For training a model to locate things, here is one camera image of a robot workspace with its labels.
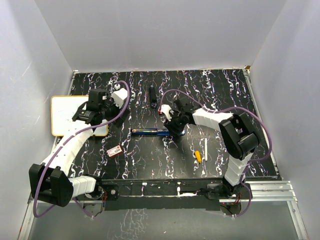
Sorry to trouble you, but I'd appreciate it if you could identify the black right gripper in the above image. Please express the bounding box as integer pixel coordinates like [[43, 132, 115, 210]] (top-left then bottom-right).
[[163, 111, 186, 136]]

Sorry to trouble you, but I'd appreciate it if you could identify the red staple box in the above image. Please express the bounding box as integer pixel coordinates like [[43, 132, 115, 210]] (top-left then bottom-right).
[[107, 145, 122, 158]]

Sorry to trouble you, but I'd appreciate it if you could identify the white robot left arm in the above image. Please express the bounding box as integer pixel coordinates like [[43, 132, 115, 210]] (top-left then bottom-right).
[[28, 86, 130, 207]]

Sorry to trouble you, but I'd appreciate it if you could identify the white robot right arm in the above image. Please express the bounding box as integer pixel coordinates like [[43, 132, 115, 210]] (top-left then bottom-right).
[[158, 99, 261, 199]]

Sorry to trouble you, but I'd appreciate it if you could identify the white pen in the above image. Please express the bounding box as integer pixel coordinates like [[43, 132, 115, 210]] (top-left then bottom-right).
[[204, 138, 208, 161]]

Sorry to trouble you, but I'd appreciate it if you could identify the black marker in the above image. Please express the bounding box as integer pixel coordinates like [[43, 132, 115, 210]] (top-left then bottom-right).
[[148, 85, 157, 109]]

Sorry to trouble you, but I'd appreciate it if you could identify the yellow cap marker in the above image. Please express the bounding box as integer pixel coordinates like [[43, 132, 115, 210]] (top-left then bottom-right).
[[193, 150, 202, 164]]

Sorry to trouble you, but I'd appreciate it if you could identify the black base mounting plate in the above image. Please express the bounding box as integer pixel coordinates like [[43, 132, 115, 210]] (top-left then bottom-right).
[[74, 178, 253, 212]]

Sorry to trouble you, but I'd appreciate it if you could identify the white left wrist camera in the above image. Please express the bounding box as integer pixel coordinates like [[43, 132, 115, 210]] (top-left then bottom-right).
[[111, 88, 128, 109]]

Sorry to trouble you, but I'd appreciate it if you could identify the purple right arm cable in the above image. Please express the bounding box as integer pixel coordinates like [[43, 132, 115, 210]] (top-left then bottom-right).
[[158, 89, 272, 218]]

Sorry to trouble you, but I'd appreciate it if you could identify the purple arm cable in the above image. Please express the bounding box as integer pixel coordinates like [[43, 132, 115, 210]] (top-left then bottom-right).
[[33, 80, 131, 218], [158, 89, 272, 218]]

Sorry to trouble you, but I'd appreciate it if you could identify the white board with wooden frame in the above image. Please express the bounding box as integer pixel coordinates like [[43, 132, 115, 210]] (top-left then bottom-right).
[[50, 95, 109, 137]]

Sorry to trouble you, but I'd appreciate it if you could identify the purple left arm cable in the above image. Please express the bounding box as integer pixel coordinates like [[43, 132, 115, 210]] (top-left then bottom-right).
[[33, 80, 131, 218]]

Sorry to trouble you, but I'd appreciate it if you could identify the aluminium frame rail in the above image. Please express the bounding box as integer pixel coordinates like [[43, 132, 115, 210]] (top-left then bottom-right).
[[18, 177, 308, 240]]

